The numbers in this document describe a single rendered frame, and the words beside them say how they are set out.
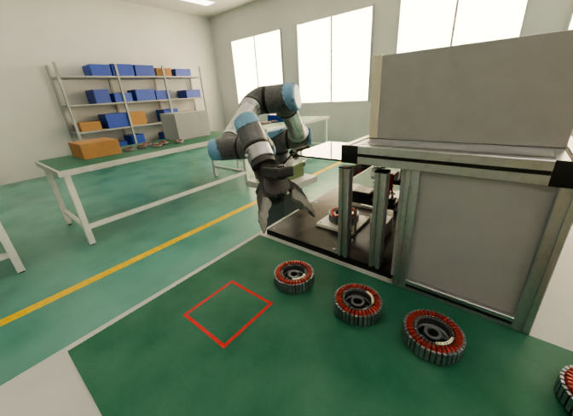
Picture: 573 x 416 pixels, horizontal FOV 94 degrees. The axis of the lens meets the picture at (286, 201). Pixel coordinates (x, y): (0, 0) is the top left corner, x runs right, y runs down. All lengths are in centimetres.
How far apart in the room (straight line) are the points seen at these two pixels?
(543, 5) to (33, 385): 582
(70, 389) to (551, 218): 94
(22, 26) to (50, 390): 687
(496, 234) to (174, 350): 71
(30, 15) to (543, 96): 729
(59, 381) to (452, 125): 99
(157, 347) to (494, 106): 88
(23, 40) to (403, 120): 695
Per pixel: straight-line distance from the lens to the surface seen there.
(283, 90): 118
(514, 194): 66
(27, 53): 721
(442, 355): 64
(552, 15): 560
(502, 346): 74
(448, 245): 72
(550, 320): 86
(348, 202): 76
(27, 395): 79
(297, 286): 72
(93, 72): 684
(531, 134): 73
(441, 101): 74
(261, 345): 65
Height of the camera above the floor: 125
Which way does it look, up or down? 22 degrees down
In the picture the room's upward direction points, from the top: 4 degrees counter-clockwise
